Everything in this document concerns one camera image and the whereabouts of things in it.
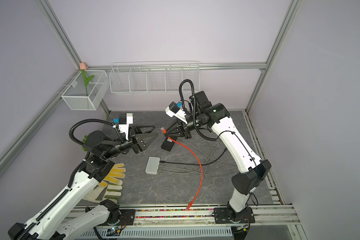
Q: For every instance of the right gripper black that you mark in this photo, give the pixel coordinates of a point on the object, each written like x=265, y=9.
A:
x=182, y=129

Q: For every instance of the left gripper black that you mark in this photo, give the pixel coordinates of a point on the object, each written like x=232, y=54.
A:
x=135, y=141

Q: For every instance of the white network switch box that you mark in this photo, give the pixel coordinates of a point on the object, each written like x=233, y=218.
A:
x=152, y=165

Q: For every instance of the black network switch box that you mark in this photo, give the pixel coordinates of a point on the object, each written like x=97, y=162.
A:
x=167, y=145

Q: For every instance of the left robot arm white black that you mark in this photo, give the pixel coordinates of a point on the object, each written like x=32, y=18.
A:
x=94, y=168

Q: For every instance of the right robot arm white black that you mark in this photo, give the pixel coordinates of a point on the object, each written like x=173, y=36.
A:
x=252, y=169

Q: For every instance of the green potted plant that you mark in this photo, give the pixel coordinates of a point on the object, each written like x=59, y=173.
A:
x=84, y=141

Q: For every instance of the yellow white work glove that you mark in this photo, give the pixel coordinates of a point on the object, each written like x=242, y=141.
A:
x=110, y=188

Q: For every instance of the pink tulip artificial flower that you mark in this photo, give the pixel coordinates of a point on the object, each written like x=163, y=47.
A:
x=87, y=79

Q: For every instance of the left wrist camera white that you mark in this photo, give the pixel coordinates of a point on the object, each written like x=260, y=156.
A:
x=123, y=123

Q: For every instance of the white wire wall shelf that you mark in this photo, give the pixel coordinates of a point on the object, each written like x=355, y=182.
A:
x=153, y=77

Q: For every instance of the white mesh wall basket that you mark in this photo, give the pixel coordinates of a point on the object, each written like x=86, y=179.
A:
x=75, y=96

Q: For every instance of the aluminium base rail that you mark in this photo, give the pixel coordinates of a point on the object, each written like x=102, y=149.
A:
x=204, y=216

